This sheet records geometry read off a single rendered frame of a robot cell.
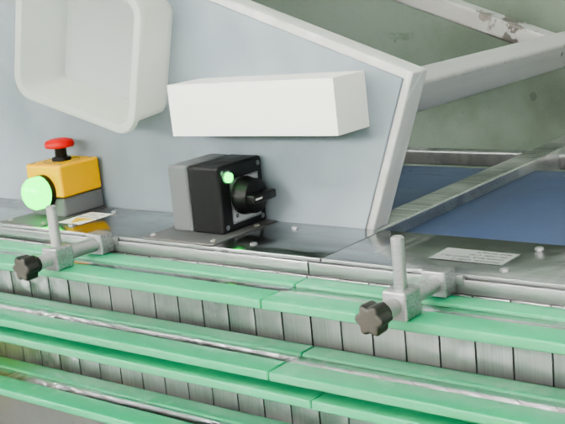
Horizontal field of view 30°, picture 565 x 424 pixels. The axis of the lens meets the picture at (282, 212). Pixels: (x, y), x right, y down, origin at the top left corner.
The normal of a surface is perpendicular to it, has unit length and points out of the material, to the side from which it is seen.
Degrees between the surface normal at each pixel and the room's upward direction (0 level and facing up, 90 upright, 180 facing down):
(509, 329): 90
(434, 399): 90
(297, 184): 0
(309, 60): 0
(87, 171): 90
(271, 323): 0
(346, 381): 90
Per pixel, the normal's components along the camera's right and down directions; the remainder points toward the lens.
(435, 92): 0.77, 0.40
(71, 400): -0.10, -0.97
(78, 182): 0.79, 0.06
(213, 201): -0.61, 0.23
